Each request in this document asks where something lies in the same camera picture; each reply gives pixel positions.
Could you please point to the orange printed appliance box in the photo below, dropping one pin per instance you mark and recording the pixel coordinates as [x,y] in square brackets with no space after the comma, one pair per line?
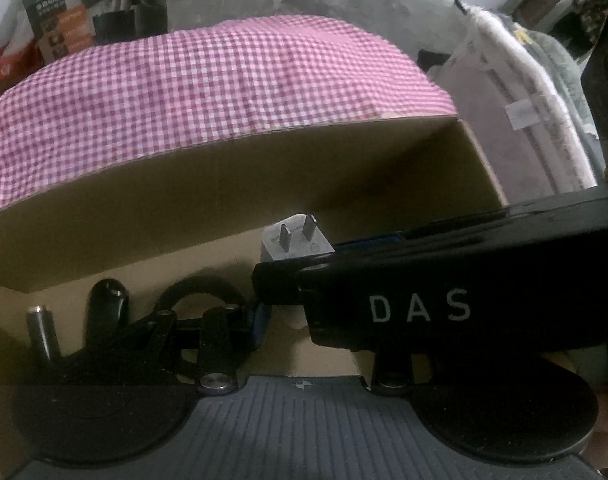
[59,10]

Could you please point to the small orange box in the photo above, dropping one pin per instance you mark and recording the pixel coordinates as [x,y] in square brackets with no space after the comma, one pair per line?
[9,67]

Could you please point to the brown cardboard box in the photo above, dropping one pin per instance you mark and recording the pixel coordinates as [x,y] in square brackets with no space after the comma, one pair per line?
[184,185]

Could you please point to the black flashlight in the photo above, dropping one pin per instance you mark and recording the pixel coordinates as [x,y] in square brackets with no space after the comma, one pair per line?
[41,330]

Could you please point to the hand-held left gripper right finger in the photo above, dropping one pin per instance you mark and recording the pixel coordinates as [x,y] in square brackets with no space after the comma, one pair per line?
[391,370]

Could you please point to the pink checkered tablecloth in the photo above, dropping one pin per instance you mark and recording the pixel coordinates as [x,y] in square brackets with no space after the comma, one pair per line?
[209,85]

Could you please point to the grey quilted mattress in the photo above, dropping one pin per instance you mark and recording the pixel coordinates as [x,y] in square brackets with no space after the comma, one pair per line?
[483,105]

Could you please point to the green blanket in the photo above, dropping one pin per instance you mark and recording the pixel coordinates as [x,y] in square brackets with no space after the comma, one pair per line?
[558,60]

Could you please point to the white charger plug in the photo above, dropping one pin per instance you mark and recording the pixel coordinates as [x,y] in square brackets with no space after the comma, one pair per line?
[294,250]

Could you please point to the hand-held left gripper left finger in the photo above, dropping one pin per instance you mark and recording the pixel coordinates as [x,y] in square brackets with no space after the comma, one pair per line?
[259,325]

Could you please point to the white fleece blanket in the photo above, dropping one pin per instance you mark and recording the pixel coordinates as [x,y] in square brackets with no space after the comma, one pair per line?
[508,45]

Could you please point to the glossy black oval case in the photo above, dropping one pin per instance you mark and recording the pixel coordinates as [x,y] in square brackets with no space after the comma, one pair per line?
[106,305]

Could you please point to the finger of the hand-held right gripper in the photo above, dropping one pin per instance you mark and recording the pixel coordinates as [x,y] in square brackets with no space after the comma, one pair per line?
[368,242]
[279,285]

